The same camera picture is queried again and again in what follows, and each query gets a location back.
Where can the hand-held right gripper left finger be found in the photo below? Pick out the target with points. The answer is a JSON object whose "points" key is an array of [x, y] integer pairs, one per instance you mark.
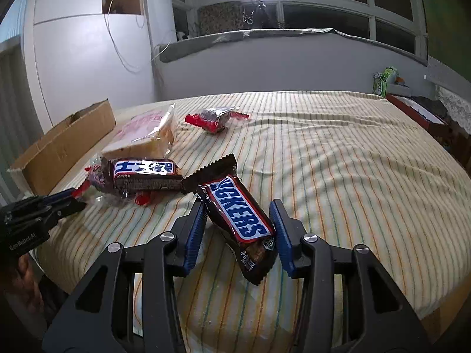
{"points": [[194, 239]]}

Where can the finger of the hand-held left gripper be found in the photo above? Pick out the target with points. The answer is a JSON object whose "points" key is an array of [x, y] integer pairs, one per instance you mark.
{"points": [[64, 196], [70, 211]]}

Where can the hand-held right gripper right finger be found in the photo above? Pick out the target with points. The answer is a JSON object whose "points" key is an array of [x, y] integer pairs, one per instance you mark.
{"points": [[281, 239]]}

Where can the red clear snack packet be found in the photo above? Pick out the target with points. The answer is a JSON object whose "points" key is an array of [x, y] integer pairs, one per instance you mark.
{"points": [[97, 180], [215, 117]]}

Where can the brown chocolate bar packet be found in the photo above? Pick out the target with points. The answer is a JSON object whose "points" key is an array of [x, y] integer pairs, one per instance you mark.
{"points": [[147, 174], [237, 217]]}

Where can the cardboard box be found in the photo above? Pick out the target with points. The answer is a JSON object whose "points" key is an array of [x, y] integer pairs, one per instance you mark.
{"points": [[62, 147]]}

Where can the person's left hand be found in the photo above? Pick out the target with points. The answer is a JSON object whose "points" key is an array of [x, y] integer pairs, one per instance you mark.
{"points": [[27, 275]]}

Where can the striped blanket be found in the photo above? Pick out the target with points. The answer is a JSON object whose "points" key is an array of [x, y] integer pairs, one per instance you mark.
{"points": [[331, 191]]}

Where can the clear bread packet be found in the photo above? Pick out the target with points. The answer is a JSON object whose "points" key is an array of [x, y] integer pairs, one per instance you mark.
{"points": [[141, 136]]}

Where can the red box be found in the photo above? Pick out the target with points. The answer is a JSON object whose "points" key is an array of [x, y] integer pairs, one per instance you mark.
{"points": [[419, 112]]}

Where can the green bag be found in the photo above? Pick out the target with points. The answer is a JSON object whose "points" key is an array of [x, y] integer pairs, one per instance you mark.
{"points": [[384, 81]]}

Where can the grey windowsill pad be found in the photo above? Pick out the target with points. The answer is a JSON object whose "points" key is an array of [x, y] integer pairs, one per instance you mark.
{"points": [[276, 36]]}

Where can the leopard print cushion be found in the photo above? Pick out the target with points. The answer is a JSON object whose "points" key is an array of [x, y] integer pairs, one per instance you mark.
{"points": [[220, 18]]}

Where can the white lace cloth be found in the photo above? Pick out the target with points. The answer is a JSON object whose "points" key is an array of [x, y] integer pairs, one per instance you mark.
{"points": [[454, 95]]}

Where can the black tripod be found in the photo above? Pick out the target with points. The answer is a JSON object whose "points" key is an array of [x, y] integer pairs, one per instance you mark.
{"points": [[260, 11]]}

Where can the white window frame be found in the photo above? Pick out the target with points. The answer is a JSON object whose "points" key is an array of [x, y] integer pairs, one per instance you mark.
{"points": [[371, 18]]}

